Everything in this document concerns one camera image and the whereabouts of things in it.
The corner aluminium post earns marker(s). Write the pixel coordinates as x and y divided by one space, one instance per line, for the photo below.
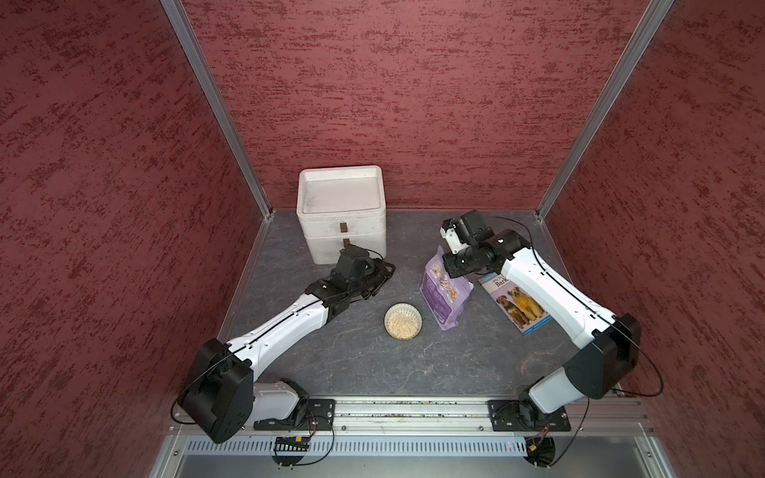
640 39
183 29

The right corner aluminium post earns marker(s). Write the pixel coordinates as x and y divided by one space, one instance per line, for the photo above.
640 39

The left controller board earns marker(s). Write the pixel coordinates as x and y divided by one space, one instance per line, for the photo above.
292 444

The right controller board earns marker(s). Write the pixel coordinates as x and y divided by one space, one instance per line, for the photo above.
540 451

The white three-drawer storage box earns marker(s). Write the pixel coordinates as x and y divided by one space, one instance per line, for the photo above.
338 206

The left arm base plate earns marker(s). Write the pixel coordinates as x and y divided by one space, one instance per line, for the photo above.
314 414

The left corner aluminium post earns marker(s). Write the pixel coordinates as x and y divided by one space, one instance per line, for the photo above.
183 29

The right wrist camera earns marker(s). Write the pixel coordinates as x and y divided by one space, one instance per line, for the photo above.
449 234

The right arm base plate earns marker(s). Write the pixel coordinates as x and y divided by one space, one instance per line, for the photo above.
523 416

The green patterned breakfast bowl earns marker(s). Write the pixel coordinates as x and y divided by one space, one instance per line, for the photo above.
403 321

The perforated cable duct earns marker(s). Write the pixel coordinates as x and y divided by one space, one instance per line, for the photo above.
367 445

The dog book Why Dogs Bark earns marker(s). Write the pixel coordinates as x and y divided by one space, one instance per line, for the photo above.
520 308

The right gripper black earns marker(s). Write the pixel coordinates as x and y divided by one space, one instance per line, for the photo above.
454 270

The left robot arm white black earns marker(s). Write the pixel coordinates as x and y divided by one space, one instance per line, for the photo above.
221 394

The aluminium mounting rail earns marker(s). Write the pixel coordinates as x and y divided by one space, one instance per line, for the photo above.
458 415

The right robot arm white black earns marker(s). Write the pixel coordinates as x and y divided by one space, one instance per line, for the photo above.
608 345

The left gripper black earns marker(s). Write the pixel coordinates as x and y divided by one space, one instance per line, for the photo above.
378 266

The purple oats bag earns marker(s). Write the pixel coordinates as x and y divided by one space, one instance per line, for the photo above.
446 297

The controller board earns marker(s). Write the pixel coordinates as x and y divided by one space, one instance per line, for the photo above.
292 444
540 451

